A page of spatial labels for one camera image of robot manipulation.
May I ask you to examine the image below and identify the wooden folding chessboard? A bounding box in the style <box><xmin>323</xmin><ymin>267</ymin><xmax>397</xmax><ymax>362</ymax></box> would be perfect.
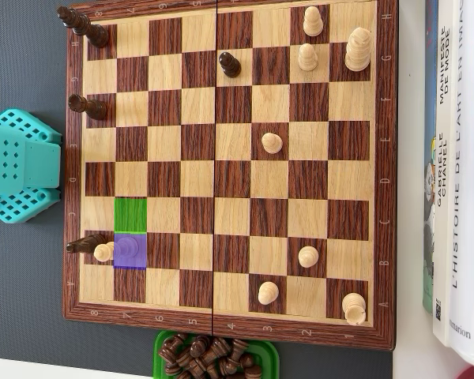
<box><xmin>62</xmin><ymin>0</ymin><xmax>398</xmax><ymax>352</ymax></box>

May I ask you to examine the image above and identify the light wooden pawn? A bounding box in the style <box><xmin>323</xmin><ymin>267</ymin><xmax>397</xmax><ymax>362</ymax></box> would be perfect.
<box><xmin>297</xmin><ymin>42</ymin><xmax>319</xmax><ymax>73</ymax></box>
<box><xmin>303</xmin><ymin>6</ymin><xmax>325</xmax><ymax>38</ymax></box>
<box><xmin>261</xmin><ymin>132</ymin><xmax>284</xmax><ymax>156</ymax></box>
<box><xmin>257</xmin><ymin>280</ymin><xmax>280</xmax><ymax>306</ymax></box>
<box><xmin>297</xmin><ymin>245</ymin><xmax>321</xmax><ymax>268</ymax></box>

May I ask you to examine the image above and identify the dark wooden pawn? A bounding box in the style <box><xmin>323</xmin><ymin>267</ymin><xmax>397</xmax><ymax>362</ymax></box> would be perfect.
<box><xmin>218</xmin><ymin>51</ymin><xmax>243</xmax><ymax>78</ymax></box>

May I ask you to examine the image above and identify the dark wooden knight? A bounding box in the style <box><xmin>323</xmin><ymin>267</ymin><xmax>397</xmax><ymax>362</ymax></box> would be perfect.
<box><xmin>66</xmin><ymin>233</ymin><xmax>108</xmax><ymax>254</ymax></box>

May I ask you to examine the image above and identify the dark wooden rook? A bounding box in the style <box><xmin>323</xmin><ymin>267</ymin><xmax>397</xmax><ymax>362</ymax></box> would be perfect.
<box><xmin>68</xmin><ymin>93</ymin><xmax>109</xmax><ymax>121</ymax></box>

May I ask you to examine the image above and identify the light wooden rook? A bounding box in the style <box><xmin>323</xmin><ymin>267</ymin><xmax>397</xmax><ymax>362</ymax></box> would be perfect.
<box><xmin>340</xmin><ymin>291</ymin><xmax>368</xmax><ymax>327</ymax></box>

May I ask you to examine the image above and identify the green plastic tray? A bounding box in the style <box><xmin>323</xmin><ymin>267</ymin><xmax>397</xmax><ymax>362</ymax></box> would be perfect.
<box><xmin>152</xmin><ymin>330</ymin><xmax>280</xmax><ymax>379</ymax></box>

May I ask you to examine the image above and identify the light wooden king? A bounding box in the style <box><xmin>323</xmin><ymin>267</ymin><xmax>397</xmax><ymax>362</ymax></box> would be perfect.
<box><xmin>344</xmin><ymin>26</ymin><xmax>374</xmax><ymax>73</ymax></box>

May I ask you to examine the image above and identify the illustrated comic book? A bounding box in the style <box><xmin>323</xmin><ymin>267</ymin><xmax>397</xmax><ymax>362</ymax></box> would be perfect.
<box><xmin>421</xmin><ymin>0</ymin><xmax>440</xmax><ymax>315</ymax></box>

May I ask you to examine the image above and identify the dark wooden king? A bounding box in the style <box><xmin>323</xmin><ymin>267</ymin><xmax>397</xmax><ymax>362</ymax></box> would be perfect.
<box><xmin>56</xmin><ymin>6</ymin><xmax>110</xmax><ymax>49</ymax></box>

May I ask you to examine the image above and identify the white Gabrielle Chanel book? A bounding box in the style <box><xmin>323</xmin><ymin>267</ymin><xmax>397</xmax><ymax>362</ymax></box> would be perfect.
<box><xmin>431</xmin><ymin>0</ymin><xmax>457</xmax><ymax>348</ymax></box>

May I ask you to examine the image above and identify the white art history book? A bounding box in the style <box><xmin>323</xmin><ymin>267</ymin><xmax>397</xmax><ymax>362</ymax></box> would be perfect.
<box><xmin>447</xmin><ymin>0</ymin><xmax>474</xmax><ymax>368</ymax></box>

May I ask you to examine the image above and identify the dark grey table mat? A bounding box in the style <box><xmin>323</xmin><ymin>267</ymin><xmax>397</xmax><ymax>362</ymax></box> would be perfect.
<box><xmin>0</xmin><ymin>0</ymin><xmax>394</xmax><ymax>379</ymax></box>

